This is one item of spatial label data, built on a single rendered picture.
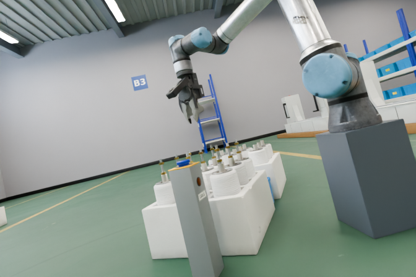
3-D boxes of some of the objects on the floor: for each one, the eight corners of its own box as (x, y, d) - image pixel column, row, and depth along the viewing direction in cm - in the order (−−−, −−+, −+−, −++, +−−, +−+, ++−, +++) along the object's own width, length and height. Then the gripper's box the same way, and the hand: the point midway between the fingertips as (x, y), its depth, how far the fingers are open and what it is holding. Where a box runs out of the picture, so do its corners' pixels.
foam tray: (286, 179, 163) (279, 151, 164) (280, 198, 127) (272, 162, 128) (229, 188, 177) (223, 162, 178) (209, 208, 141) (201, 175, 142)
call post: (225, 266, 75) (200, 162, 77) (216, 281, 68) (189, 167, 70) (203, 267, 77) (179, 166, 79) (193, 281, 71) (168, 171, 73)
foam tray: (275, 209, 113) (265, 169, 114) (257, 255, 77) (242, 196, 78) (197, 217, 128) (189, 182, 129) (151, 259, 92) (140, 209, 93)
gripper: (202, 68, 108) (213, 118, 106) (184, 77, 115) (195, 123, 114) (187, 68, 101) (199, 120, 100) (169, 77, 109) (181, 126, 107)
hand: (192, 119), depth 105 cm, fingers open, 3 cm apart
